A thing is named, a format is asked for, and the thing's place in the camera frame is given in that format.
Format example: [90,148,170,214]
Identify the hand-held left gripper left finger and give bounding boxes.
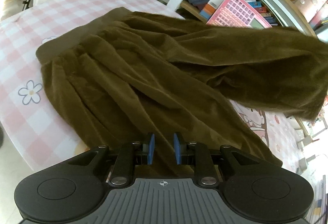
[68,133,156,187]

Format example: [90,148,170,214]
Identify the brown velvet pants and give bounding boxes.
[35,7,328,181]

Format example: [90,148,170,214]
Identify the pink toy keyboard tablet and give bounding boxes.
[206,0,272,29]

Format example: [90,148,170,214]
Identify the orange and white box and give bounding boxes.
[200,0,230,19]

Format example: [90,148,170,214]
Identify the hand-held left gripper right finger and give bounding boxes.
[173,132,259,186]

